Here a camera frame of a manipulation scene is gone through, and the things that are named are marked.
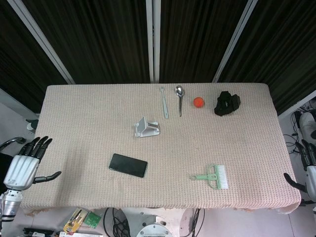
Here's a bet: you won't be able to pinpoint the black pleated curtain panel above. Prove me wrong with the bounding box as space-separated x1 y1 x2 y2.
22 0 152 84
0 0 69 113
217 0 316 115
159 0 250 83

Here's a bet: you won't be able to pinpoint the round silver robot base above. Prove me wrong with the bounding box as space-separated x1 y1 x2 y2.
136 222 173 237

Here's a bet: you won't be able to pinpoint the white table pedestal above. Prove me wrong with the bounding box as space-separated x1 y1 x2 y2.
118 208 196 237

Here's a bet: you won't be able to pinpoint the black smartphone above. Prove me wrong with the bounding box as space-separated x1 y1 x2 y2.
109 153 149 178

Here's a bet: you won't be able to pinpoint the white folding phone stand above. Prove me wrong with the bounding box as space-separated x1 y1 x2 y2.
134 117 161 138

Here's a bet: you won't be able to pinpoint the thin black floor cables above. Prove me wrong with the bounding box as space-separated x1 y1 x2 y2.
282 112 303 155

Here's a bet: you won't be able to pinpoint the black looped cable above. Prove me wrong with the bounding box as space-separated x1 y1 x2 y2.
184 208 205 237

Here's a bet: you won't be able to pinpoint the black tool bar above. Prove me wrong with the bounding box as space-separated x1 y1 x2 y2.
23 226 54 237

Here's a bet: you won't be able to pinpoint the white dark floor foot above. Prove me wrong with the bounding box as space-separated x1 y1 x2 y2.
26 119 40 131

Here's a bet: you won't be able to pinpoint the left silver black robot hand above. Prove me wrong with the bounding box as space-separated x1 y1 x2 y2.
3 135 62 191

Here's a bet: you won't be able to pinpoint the white double frame post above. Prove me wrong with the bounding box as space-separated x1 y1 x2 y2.
145 0 161 83

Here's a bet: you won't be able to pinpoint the black crumpled cloth strap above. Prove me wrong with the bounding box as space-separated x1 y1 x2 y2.
213 91 241 117

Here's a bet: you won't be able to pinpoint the grey plastic toothbrush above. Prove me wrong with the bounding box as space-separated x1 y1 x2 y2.
159 86 170 119

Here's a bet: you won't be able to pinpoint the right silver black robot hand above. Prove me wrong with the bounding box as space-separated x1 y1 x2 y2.
283 139 316 196

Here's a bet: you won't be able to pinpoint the yellow blister package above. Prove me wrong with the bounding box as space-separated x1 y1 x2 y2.
63 208 88 234

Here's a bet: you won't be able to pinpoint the orange ball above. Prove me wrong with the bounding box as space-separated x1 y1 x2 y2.
193 96 206 109

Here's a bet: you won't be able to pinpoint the green circuit board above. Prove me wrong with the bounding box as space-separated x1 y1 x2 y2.
83 211 103 228

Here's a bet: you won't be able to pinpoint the black chair seat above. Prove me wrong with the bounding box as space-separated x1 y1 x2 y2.
0 152 15 196

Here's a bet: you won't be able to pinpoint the metal spoon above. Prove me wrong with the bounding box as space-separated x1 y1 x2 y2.
175 85 186 118

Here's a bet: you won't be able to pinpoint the beige woven tablecloth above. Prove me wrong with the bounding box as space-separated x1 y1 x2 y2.
18 83 302 215

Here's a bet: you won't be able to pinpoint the white rounded machine part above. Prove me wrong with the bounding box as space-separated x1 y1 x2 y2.
299 112 316 140

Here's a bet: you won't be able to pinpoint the white frame beam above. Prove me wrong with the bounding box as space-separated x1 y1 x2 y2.
0 87 40 117
277 90 316 120

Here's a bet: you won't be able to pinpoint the green white-bristled hand brush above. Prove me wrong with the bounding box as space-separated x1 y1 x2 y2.
189 164 229 190

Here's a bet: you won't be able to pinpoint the black cable bundle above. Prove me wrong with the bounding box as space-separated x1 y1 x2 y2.
103 208 131 237

